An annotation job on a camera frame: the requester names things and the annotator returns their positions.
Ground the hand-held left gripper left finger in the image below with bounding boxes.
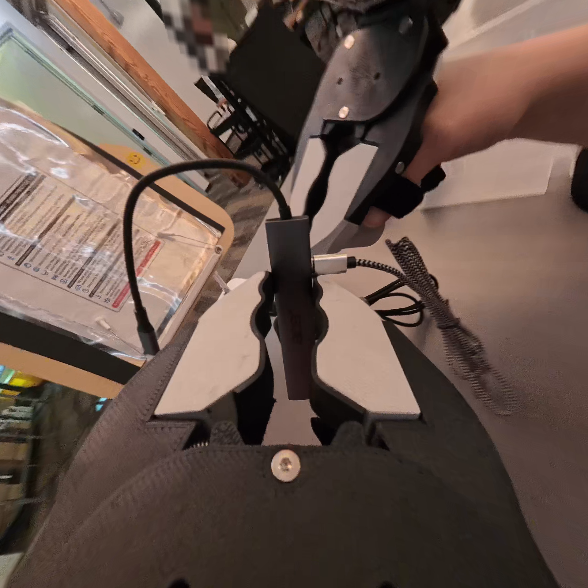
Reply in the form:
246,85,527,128
154,271,276,419

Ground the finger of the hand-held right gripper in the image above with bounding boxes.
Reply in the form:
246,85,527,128
310,143,387,252
289,134,341,221

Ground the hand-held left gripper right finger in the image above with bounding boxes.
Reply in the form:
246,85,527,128
310,276,422,420

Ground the black usb cable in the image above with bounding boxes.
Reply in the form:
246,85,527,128
365,279,426,328

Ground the black white braided usb-c cable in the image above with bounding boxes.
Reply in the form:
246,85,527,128
311,236,517,416

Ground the grey usb hub with cable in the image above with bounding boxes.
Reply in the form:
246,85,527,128
122,160,319,401

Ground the person's right forearm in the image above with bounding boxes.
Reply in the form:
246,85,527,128
487,23,588,154

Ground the person's right hand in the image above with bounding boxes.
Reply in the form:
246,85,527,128
360,55,497,230

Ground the black office chair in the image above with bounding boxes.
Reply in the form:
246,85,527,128
227,7,324,138

